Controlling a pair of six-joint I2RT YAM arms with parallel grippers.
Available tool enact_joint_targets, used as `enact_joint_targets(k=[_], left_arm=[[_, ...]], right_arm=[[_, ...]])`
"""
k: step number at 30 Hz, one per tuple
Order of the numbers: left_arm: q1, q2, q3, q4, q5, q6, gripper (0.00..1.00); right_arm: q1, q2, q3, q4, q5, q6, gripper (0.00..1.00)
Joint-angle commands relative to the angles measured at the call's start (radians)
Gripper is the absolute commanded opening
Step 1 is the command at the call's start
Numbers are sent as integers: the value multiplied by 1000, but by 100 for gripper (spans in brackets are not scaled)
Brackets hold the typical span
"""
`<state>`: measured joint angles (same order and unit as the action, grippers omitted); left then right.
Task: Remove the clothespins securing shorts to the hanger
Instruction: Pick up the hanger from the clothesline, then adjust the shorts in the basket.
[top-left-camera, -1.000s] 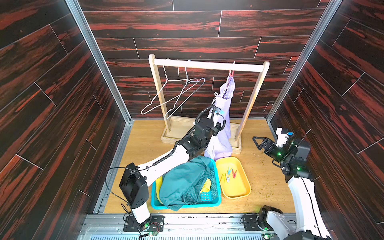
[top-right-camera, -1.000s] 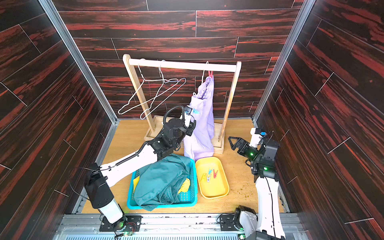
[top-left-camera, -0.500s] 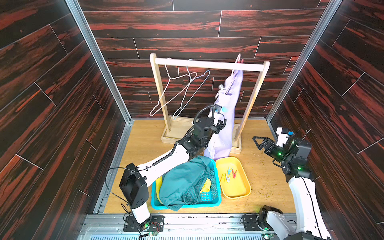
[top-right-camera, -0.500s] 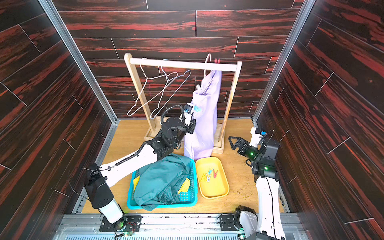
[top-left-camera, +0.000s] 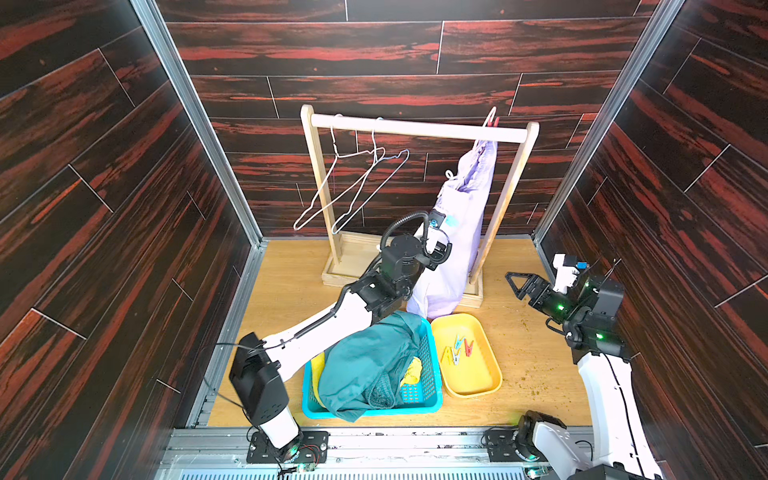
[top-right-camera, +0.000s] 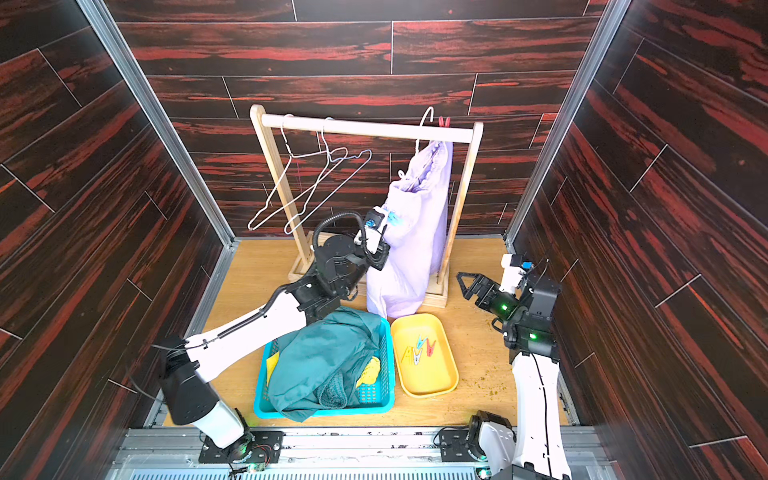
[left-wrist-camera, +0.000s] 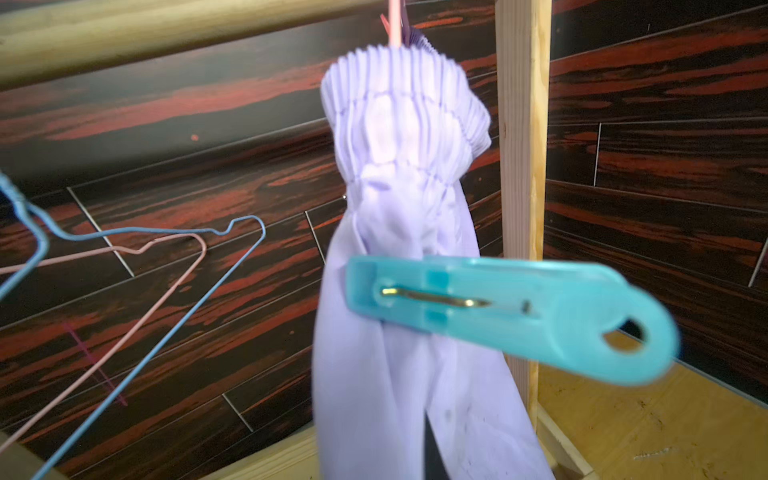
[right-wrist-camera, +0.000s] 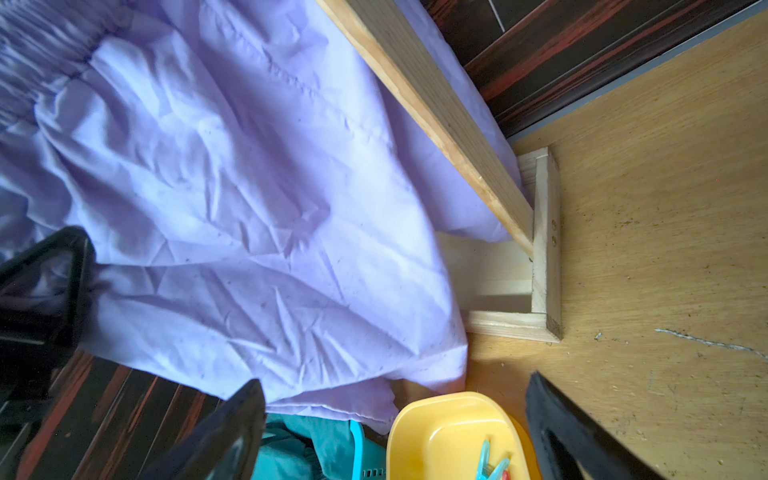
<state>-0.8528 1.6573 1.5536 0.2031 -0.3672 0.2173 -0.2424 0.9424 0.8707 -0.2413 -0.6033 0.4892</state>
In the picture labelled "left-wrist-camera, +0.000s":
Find wooden clothes rack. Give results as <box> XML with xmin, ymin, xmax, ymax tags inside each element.
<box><xmin>0</xmin><ymin>0</ymin><xmax>601</xmax><ymax>480</ymax></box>

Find blue wire hanger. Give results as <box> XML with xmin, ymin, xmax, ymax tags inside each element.
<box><xmin>0</xmin><ymin>170</ymin><xmax>268</xmax><ymax>480</ymax></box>

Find lilac shorts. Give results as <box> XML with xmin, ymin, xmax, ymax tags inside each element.
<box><xmin>312</xmin><ymin>34</ymin><xmax>552</xmax><ymax>479</ymax></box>

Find pink clothespin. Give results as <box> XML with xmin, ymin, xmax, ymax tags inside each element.
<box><xmin>379</xmin><ymin>13</ymin><xmax>391</xmax><ymax>35</ymax></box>

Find cyan clothespin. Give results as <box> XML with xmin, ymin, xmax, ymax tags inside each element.
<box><xmin>345</xmin><ymin>256</ymin><xmax>680</xmax><ymax>386</ymax></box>

